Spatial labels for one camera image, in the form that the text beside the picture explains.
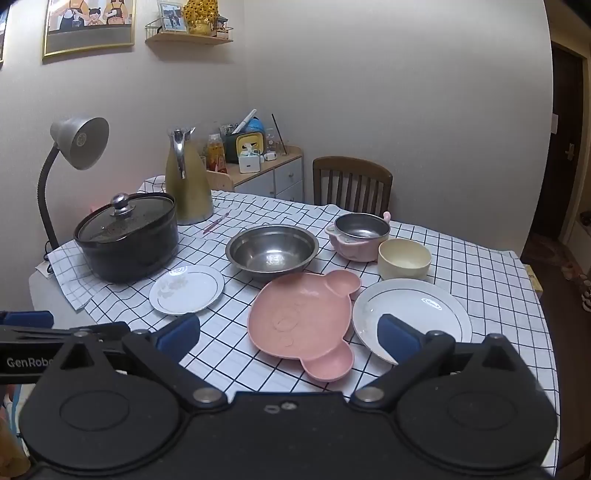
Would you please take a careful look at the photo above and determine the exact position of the large white plate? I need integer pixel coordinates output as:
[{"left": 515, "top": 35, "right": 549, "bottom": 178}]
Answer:
[{"left": 352, "top": 278, "right": 473, "bottom": 365}]

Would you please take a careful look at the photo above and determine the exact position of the white marker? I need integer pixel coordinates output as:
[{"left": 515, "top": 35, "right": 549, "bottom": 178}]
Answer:
[{"left": 231, "top": 109, "right": 257, "bottom": 134}]

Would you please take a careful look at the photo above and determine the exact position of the red pen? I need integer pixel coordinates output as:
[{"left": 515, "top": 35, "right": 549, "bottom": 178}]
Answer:
[{"left": 203, "top": 211, "right": 230, "bottom": 236}]

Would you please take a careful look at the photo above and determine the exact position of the cream bowl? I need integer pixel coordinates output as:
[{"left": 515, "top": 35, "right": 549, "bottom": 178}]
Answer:
[{"left": 378, "top": 239, "right": 432, "bottom": 281}]

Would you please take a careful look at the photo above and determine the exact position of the grey desk lamp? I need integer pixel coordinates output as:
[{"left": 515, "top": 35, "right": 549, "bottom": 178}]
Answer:
[{"left": 37, "top": 116, "right": 110, "bottom": 252}]

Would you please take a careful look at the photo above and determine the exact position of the dark wooden door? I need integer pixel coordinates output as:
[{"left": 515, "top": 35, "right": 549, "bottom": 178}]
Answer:
[{"left": 549, "top": 41, "right": 588, "bottom": 245}]

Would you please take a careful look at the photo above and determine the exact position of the dark wooden chair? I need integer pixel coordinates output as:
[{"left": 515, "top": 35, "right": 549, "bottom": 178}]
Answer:
[{"left": 312, "top": 157, "right": 393, "bottom": 217}]

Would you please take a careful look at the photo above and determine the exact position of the light wooden chair back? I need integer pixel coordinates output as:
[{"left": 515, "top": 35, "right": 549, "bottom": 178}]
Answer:
[{"left": 206, "top": 170, "right": 235, "bottom": 191}]

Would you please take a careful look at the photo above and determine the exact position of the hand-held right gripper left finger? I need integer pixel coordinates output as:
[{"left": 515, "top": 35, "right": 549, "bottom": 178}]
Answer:
[{"left": 45, "top": 313, "right": 230, "bottom": 409}]

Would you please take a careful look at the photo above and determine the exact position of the pile of shoes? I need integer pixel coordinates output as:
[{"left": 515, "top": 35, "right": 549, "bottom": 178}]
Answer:
[{"left": 561, "top": 261, "right": 591, "bottom": 310}]

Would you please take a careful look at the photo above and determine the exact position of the glass pot lid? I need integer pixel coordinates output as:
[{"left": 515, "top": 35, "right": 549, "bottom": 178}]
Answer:
[{"left": 76, "top": 193, "right": 176, "bottom": 243}]

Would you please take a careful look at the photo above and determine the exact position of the pink bear-shaped plate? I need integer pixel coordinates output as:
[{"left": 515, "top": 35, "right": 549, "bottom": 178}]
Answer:
[{"left": 247, "top": 270, "right": 362, "bottom": 382}]

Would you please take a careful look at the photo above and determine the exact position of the small white plate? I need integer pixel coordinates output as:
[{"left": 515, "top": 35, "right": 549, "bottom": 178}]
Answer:
[{"left": 148, "top": 265, "right": 225, "bottom": 316}]

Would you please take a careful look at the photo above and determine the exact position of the pink bowl with steel liner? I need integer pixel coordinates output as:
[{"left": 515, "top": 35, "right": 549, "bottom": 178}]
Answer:
[{"left": 324, "top": 211, "right": 392, "bottom": 263}]

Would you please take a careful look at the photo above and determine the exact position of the thin black stick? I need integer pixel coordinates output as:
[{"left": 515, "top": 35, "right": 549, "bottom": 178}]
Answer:
[{"left": 271, "top": 114, "right": 287, "bottom": 155}]

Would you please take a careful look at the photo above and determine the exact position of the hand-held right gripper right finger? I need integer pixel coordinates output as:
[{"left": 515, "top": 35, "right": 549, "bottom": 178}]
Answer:
[{"left": 349, "top": 314, "right": 533, "bottom": 409}]

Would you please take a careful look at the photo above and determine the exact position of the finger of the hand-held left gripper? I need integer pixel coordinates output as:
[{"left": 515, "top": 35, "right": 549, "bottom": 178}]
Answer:
[
  {"left": 0, "top": 311, "right": 54, "bottom": 329},
  {"left": 0, "top": 322, "right": 131, "bottom": 344}
]

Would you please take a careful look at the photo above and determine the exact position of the framed picture edge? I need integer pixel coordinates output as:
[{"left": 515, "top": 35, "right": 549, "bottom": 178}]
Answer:
[{"left": 0, "top": 0, "right": 10, "bottom": 63}]

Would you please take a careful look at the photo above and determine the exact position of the wooden wall shelf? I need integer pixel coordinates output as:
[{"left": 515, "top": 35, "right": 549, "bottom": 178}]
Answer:
[{"left": 145, "top": 18, "right": 234, "bottom": 47}]

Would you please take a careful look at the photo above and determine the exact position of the wooden cabinet with grey drawers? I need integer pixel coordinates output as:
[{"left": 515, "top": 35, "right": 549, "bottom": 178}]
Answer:
[{"left": 217, "top": 145, "right": 304, "bottom": 202}]

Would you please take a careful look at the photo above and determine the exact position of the large steel bowl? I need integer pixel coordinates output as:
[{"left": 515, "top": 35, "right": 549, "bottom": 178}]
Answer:
[{"left": 225, "top": 224, "right": 320, "bottom": 281}]

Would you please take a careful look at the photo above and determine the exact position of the photo frame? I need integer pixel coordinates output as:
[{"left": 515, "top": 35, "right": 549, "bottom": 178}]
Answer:
[{"left": 157, "top": 0, "right": 190, "bottom": 33}]

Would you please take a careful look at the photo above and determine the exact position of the gold framed wall poster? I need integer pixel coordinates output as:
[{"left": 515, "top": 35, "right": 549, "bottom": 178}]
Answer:
[{"left": 42, "top": 0, "right": 136, "bottom": 58}]

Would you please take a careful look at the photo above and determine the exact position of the clear glass cup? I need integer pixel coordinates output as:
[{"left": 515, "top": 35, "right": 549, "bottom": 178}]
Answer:
[{"left": 265, "top": 129, "right": 287, "bottom": 155}]

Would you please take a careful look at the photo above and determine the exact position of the gold thermos jug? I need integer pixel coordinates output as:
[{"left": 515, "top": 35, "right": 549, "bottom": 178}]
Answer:
[{"left": 165, "top": 128, "right": 214, "bottom": 225}]

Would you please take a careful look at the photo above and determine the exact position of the black cooking pot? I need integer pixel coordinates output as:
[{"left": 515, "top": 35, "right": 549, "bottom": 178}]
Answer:
[{"left": 74, "top": 193, "right": 180, "bottom": 284}]

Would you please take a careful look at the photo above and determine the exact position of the black white checkered tablecloth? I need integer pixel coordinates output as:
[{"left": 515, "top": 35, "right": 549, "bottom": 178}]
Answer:
[{"left": 47, "top": 175, "right": 563, "bottom": 467}]

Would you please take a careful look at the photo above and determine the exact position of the yellow flower bouquet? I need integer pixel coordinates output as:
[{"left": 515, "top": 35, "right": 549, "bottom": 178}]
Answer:
[{"left": 184, "top": 0, "right": 220, "bottom": 35}]

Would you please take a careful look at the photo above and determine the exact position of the yellow black box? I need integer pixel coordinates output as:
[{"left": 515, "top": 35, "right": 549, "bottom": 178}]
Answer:
[{"left": 235, "top": 132, "right": 265, "bottom": 160}]

